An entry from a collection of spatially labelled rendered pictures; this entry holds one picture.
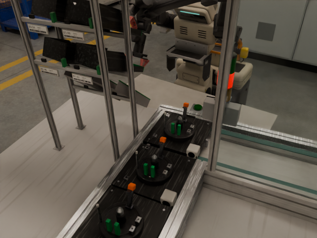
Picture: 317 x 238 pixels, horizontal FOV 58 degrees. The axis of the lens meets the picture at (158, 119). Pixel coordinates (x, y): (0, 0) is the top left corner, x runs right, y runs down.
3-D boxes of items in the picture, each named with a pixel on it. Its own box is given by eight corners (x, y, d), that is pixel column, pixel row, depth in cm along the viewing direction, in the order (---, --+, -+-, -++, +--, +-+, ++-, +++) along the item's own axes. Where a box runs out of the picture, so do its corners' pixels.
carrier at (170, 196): (141, 146, 123) (139, 123, 115) (195, 162, 115) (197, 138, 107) (111, 187, 105) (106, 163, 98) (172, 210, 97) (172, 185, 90)
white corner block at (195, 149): (189, 149, 120) (189, 142, 118) (200, 152, 119) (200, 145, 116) (185, 157, 117) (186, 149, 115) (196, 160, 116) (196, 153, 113)
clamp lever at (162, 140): (159, 154, 112) (162, 136, 110) (163, 156, 111) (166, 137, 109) (155, 157, 109) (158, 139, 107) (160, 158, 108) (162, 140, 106)
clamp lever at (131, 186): (128, 202, 94) (130, 182, 92) (133, 204, 94) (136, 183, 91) (122, 208, 91) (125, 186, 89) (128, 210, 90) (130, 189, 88)
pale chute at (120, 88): (126, 99, 145) (129, 91, 146) (146, 107, 139) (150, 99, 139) (91, 81, 120) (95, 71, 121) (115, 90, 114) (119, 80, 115)
